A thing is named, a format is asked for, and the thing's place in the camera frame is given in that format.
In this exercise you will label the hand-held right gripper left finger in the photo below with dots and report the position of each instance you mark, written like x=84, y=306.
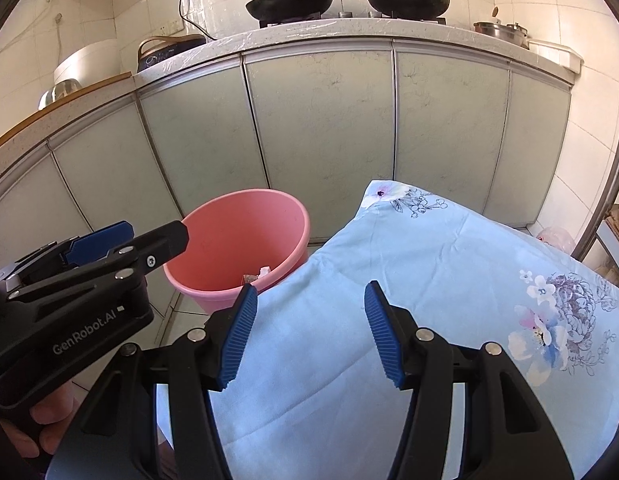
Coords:
x=237, y=340

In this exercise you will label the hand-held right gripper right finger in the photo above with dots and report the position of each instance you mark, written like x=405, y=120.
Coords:
x=384, y=340

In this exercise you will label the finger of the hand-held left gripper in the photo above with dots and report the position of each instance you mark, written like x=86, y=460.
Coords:
x=159, y=245
x=97, y=242

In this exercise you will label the pink plastic bucket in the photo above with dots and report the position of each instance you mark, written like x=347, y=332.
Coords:
x=229, y=240

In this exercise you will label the person's left hand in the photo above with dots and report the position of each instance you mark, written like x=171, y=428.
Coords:
x=49, y=425

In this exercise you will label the light blue floral cloth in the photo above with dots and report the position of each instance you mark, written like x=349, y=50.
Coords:
x=439, y=270

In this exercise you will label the wooden board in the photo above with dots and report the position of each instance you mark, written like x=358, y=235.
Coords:
x=64, y=102

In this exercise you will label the steel bowl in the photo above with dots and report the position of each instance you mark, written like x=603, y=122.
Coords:
x=57, y=95

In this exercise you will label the white rice cooker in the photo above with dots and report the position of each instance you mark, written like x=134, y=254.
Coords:
x=89, y=62

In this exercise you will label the dark electric cooker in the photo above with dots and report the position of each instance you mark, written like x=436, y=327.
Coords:
x=169, y=52

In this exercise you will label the red print plastic bag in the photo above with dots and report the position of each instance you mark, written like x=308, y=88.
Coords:
x=557, y=240

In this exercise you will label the grey-green kitchen cabinet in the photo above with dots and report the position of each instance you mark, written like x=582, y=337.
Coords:
x=319, y=125

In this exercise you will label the gas stove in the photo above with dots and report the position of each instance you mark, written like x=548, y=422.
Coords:
x=274, y=23

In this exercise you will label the metal shelf rack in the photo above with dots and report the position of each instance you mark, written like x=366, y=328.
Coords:
x=609, y=160

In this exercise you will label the steel pot with lid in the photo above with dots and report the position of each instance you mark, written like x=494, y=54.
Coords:
x=499, y=32

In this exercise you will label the white plastic container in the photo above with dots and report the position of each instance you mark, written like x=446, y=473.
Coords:
x=554, y=55

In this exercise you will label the wall socket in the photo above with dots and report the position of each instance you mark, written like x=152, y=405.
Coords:
x=169, y=28

